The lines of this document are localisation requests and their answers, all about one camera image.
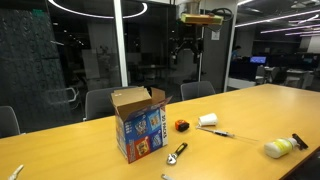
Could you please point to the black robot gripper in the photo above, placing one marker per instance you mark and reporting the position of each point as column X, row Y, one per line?
column 187, row 39

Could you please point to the robot arm with green band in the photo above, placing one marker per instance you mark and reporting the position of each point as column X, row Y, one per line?
column 189, row 20

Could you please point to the blue cardboard snack box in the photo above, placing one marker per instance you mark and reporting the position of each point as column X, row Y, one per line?
column 141, row 122

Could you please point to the grey chair behind box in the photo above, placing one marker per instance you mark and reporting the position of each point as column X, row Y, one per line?
column 98, row 103

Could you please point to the grey chair at right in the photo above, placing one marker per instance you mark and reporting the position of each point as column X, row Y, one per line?
column 194, row 90

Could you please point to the blue computer monitor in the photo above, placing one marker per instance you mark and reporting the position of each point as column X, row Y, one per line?
column 258, row 59

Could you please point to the white paper cup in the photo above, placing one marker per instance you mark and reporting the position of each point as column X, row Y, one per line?
column 208, row 120

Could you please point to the orange black tape measure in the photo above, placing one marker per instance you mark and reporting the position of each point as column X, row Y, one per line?
column 181, row 125

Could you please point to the white yellow-labelled spray bottle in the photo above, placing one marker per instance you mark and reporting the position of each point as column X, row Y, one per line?
column 283, row 146

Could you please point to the silver adjustable wrench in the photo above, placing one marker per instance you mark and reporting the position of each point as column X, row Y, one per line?
column 166, row 177

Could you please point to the grey chair at left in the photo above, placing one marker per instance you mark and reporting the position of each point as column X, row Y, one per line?
column 8, row 122

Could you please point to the silver tool at left edge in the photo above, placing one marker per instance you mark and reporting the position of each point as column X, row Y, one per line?
column 14, row 175

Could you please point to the black-handled adjustable wrench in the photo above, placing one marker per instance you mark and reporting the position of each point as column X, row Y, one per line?
column 172, row 157

